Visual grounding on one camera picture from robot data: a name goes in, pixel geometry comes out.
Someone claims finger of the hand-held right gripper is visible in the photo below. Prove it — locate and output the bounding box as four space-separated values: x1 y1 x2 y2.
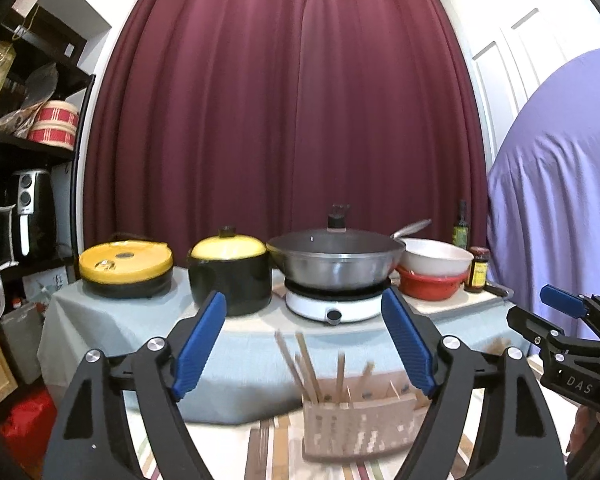
540 284 600 341
506 305 593 356

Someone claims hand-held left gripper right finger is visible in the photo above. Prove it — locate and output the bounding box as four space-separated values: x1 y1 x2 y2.
380 286 568 480

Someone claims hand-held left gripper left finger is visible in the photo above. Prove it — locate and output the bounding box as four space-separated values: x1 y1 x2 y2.
42 290 228 480

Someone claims pink perforated utensil holder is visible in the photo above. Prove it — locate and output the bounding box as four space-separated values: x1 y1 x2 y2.
302 392 431 463

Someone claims pile of wooden chopsticks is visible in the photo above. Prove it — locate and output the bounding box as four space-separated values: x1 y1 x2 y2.
274 330 431 406

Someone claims person's right hand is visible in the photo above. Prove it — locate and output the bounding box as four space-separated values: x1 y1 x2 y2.
570 402 600 461

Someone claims red colander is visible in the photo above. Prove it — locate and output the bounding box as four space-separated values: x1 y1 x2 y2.
396 266 471 300

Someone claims sauce jar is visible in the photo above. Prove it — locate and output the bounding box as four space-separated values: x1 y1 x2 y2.
464 246 491 293

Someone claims black pot with yellow lid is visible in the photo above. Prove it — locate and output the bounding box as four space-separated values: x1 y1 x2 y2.
187 226 273 317

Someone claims white induction cooker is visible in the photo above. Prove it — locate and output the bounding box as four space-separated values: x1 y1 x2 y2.
284 277 396 325

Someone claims white bowl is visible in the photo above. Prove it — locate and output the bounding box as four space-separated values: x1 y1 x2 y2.
399 238 475 277

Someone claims silver wok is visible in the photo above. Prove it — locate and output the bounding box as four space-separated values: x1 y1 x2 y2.
266 219 433 291

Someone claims yellow lidded electric pan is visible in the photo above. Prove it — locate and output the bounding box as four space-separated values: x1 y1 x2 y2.
78 240 175 300

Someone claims purple cloth cover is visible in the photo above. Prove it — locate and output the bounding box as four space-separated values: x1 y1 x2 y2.
486 46 600 356

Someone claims dark oil bottle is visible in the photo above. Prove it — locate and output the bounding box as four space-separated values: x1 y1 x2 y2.
452 200 470 251

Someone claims striped tablecloth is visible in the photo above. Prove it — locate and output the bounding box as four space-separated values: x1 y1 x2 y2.
130 385 486 480

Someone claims glass wok lid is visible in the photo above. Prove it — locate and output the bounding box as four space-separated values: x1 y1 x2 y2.
267 203 406 256

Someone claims grey storage bin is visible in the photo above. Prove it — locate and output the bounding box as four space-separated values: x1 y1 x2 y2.
0 305 48 386

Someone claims red bag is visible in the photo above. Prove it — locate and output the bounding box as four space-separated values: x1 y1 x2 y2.
0 387 58 461

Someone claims black silver air fryer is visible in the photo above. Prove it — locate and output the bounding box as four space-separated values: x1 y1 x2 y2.
10 169 56 258

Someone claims white door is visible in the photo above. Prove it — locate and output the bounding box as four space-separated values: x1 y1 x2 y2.
467 5 581 161

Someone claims maroon curtain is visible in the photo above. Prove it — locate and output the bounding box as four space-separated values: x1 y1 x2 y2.
82 0 491 271

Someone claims red striped round box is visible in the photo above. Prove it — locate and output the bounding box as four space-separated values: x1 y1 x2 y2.
34 100 80 131
27 122 77 151

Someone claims black shelf unit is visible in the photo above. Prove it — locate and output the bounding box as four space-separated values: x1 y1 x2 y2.
0 5 97 411

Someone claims clear plastic bag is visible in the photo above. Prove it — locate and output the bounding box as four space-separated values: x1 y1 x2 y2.
0 62 61 136

